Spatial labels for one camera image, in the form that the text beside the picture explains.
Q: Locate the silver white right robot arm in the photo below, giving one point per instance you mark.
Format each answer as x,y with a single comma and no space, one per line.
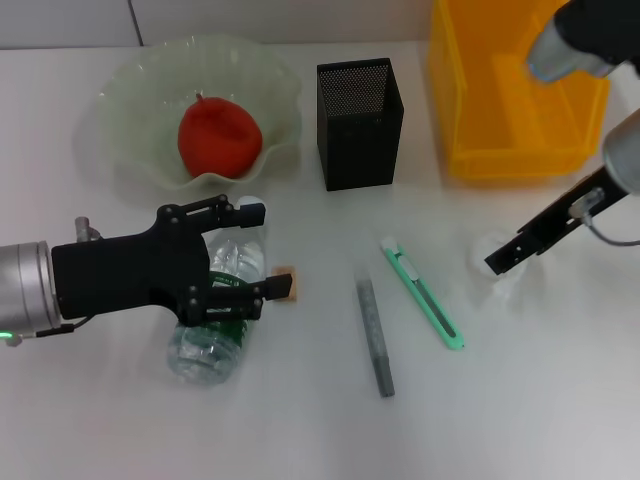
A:
625,150

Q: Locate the white paper ball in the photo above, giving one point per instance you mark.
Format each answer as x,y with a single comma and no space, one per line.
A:
480,250

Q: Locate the red-orange fruit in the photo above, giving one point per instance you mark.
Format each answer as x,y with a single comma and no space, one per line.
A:
220,135

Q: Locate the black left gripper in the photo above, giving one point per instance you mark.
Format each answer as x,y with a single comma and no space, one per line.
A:
125,280

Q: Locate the pale green glass fruit plate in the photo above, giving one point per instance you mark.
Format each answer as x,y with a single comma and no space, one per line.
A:
150,125

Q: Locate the grey pen with clear cap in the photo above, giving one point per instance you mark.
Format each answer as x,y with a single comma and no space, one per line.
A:
372,330

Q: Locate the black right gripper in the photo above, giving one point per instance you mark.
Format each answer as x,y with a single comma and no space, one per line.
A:
565,215

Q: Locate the tan rectangular eraser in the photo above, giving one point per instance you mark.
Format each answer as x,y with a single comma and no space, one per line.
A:
292,287

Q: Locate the black mesh pen holder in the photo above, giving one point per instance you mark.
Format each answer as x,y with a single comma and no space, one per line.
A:
360,135

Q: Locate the green utility knife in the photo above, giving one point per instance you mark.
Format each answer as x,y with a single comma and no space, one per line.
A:
425,295

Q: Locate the clear green-label water bottle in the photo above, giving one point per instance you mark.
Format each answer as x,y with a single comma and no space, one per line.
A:
200,355

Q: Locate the yellow plastic bin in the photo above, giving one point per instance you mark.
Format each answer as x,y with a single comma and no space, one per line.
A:
500,155

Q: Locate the silver left wrist bracket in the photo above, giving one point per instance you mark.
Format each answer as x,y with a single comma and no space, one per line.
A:
86,229

